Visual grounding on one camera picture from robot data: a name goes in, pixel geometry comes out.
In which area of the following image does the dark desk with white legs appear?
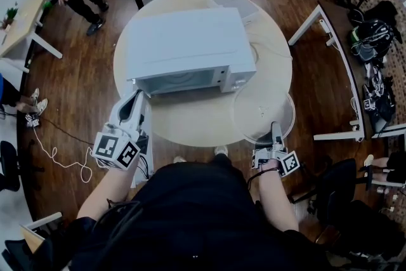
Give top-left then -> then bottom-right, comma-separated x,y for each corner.
287,4 -> 406,142

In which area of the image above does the green potted plant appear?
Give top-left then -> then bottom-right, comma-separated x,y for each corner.
4,2 -> 19,22

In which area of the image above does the person's right forearm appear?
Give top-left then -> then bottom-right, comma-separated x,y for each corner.
256,164 -> 301,232

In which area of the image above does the person's black clothing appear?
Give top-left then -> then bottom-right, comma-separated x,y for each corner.
3,154 -> 327,271

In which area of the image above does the pile of spare hand-held grippers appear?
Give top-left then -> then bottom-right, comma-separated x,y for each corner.
361,62 -> 398,135

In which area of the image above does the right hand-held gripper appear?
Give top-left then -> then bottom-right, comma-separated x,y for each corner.
252,121 -> 301,178

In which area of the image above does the white storage box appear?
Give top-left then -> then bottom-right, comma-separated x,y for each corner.
208,0 -> 259,26

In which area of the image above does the person's left forearm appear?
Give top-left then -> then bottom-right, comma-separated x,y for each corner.
76,161 -> 142,220

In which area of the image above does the white microwave power cable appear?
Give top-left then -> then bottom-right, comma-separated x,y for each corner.
249,37 -> 292,64

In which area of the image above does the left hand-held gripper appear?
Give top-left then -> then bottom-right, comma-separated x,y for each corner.
91,89 -> 150,171

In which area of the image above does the round glass turntable plate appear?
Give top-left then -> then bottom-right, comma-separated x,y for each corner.
233,85 -> 296,145

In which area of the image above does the dark wrist bracelet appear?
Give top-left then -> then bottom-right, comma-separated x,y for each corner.
252,167 -> 280,176

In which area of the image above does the black backpack with green trim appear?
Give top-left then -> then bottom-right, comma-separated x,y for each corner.
350,18 -> 396,62

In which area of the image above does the black floor cable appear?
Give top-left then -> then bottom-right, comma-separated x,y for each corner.
39,117 -> 96,147

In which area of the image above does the white microwave oven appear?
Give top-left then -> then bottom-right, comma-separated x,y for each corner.
126,7 -> 258,190

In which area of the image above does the white floor cable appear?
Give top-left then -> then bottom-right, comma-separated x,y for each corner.
31,126 -> 105,184

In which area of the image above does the wooden desk with white legs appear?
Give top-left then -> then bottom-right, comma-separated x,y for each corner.
19,211 -> 63,254
0,0 -> 63,74

